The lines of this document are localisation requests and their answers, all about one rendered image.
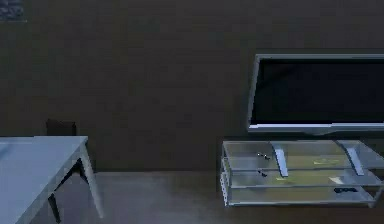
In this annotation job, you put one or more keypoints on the glass television stand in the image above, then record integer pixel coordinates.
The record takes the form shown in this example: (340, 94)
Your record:
(300, 180)

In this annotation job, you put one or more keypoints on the grey framed television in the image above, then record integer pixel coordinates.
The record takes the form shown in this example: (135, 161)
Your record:
(320, 93)

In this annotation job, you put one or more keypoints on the dark chair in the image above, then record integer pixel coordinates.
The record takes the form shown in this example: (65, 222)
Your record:
(60, 128)

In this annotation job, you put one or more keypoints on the black remote control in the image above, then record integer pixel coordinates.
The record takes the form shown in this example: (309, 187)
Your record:
(345, 190)

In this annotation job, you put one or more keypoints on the pale blue table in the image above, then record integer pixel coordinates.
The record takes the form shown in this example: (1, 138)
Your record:
(30, 170)

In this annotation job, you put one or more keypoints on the dark framed wall picture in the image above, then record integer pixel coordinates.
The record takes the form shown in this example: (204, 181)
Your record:
(11, 10)

